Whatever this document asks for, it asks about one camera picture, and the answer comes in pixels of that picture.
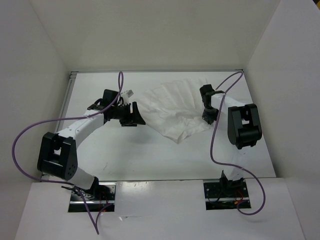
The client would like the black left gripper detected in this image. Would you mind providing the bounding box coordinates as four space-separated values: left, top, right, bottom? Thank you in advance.
111 101 146 127

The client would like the white skirt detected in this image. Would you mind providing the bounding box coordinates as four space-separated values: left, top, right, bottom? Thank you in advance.
135 78 213 144

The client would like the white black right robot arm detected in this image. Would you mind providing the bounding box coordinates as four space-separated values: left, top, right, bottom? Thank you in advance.
199 84 263 197

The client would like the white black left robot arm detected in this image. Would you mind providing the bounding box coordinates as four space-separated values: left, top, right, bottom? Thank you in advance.
37 89 145 200

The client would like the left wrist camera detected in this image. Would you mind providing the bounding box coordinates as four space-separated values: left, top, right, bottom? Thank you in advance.
120 89 134 105

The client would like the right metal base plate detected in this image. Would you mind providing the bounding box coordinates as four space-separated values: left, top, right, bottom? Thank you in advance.
203 178 251 211

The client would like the metal base plate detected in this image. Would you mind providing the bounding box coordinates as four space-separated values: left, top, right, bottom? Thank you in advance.
68 182 117 213
203 178 251 211

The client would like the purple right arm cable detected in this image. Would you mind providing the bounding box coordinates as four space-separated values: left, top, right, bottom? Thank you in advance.
209 71 266 216

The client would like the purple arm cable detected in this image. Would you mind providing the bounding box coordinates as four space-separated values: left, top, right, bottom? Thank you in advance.
209 71 266 216
11 70 125 235

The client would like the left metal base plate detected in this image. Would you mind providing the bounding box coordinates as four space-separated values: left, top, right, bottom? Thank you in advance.
68 182 117 213

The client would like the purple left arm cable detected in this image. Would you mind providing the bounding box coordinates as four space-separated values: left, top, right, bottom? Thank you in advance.
11 70 125 235

